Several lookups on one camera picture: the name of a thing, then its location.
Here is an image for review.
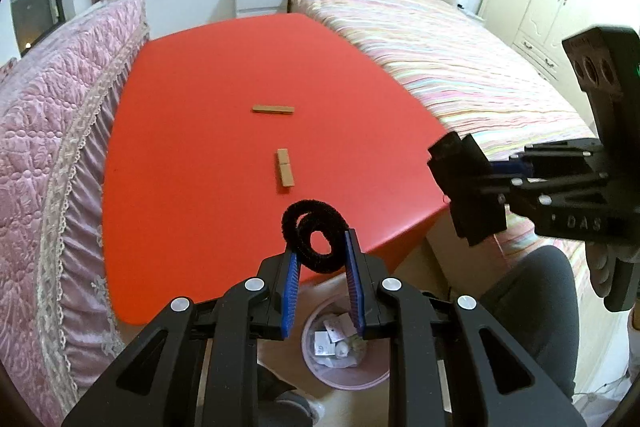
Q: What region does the person's left leg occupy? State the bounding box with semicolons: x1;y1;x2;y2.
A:
257;366;322;427

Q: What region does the white cable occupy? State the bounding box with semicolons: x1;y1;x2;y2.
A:
574;369;637;404

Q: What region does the pink waste bin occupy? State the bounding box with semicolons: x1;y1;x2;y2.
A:
300;294;391;391

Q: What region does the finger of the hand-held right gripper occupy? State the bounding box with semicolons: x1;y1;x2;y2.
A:
492;138;606;180
482;174;609;221

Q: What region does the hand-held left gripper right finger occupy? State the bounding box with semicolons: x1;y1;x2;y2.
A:
345;229;589;427

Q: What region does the bed with striped cover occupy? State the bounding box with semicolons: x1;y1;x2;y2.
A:
288;0;603;303

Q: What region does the black fuzzy hair ring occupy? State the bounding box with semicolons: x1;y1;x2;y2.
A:
281;200;350;275

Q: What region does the person's leg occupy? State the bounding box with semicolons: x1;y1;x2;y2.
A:
479;245;581;410
257;366;322;427

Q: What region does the notched wooden block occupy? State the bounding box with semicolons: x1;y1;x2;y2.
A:
275;149;297;189

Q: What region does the person's right hand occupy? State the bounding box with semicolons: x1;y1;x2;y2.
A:
585;240;615;299

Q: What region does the person's right leg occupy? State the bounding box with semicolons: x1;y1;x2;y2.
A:
479;245;581;410

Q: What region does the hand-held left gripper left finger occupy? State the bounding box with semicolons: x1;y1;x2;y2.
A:
60;243;301;427

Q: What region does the pink quilted bed cover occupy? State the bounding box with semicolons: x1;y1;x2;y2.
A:
0;0;151;424

